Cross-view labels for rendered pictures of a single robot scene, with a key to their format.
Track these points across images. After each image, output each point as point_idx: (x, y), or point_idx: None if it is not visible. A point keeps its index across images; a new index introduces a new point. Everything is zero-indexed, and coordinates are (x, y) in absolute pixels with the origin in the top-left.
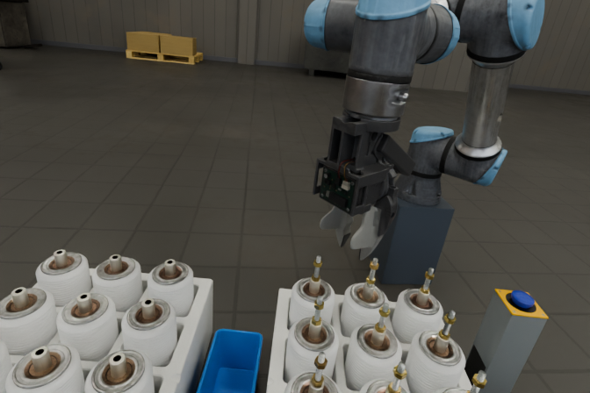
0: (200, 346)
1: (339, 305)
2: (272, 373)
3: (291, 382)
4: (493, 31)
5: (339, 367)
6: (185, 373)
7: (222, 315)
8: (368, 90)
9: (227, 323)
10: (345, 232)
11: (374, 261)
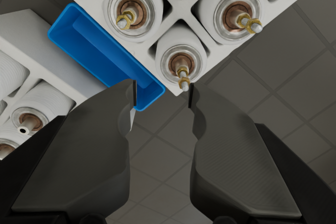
0: (54, 49)
1: None
2: (127, 46)
3: (159, 70)
4: None
5: None
6: (83, 86)
7: None
8: None
9: None
10: (130, 104)
11: None
